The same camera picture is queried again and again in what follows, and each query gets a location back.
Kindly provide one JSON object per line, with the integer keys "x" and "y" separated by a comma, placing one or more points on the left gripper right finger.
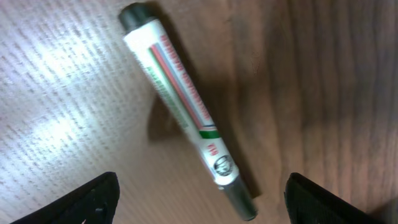
{"x": 309, "y": 203}

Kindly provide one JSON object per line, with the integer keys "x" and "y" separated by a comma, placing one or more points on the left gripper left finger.
{"x": 94, "y": 202}

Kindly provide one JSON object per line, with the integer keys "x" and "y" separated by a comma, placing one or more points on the black whiteboard marker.
{"x": 151, "y": 46}

